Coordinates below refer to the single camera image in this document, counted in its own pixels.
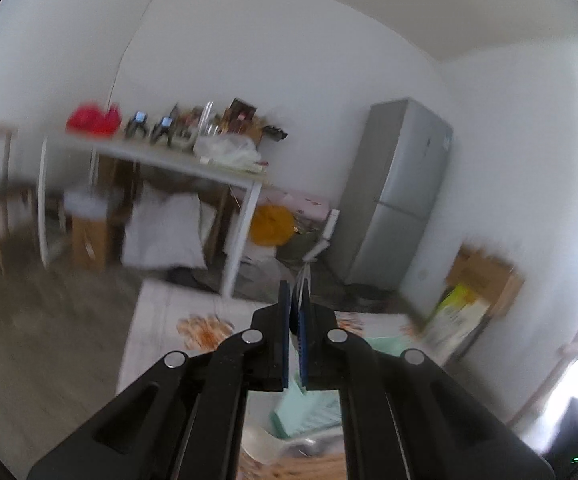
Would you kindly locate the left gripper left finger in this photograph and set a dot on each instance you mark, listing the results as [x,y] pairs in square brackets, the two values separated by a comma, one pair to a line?
[182,418]

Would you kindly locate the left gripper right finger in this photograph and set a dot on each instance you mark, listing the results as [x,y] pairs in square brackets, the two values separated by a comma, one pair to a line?
[403,417]

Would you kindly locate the large steel spoon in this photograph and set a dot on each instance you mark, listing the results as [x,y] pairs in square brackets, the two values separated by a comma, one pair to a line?
[303,269]

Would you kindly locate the floral tablecloth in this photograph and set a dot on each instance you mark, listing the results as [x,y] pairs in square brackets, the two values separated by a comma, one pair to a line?
[171,318]

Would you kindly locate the mint green utensil holder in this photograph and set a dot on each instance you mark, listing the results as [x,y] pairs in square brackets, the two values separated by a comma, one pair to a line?
[300,411]

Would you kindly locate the yellow white rice bag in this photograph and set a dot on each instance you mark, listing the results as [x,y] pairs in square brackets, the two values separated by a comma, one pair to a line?
[454,318]

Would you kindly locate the cardboard box at right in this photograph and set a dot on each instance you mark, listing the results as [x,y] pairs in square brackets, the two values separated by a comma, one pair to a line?
[491,278]

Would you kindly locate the white sack under desk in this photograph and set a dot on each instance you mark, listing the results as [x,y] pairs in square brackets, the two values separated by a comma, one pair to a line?
[167,230]

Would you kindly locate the cardboard box under desk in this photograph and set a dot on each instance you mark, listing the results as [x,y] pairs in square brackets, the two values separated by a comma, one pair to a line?
[90,243]

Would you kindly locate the pink rolled cloth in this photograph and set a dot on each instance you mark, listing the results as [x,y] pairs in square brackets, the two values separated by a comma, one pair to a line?
[299,204]

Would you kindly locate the grey flat box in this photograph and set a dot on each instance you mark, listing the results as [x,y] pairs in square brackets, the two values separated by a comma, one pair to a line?
[91,203]

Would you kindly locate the white desk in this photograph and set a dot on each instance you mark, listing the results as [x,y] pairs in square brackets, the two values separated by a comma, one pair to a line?
[164,158]

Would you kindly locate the silver refrigerator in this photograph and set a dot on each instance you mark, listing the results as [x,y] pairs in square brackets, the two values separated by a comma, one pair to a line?
[390,193]

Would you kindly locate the white plastic bag on desk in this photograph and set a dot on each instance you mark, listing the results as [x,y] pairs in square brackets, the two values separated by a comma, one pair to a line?
[231,150]

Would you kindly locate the handheld device on desk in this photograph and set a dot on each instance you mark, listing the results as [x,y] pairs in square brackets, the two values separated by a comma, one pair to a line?
[163,131]
[137,127]

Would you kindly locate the red plastic bag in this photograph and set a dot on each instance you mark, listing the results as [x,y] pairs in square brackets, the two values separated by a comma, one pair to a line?
[92,119]

